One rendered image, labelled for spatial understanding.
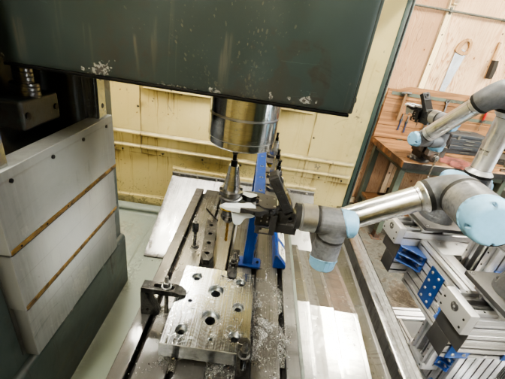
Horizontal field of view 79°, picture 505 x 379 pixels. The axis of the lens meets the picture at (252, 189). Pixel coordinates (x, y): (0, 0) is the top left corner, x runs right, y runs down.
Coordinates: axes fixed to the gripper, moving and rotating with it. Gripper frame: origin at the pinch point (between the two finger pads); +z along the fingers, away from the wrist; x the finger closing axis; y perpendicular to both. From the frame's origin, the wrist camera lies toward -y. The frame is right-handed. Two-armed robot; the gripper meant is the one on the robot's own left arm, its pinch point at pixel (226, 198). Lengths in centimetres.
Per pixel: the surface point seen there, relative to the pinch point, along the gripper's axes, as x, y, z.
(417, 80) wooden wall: 267, -19, -161
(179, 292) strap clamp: -5.4, 30.9, 9.9
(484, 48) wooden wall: 272, -57, -215
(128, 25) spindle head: -12.5, -37.3, 19.2
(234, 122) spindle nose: -7.9, -22.4, -0.3
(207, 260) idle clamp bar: 14.8, 35.0, 4.9
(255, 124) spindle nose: -7.5, -22.7, -4.8
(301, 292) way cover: 26, 54, -35
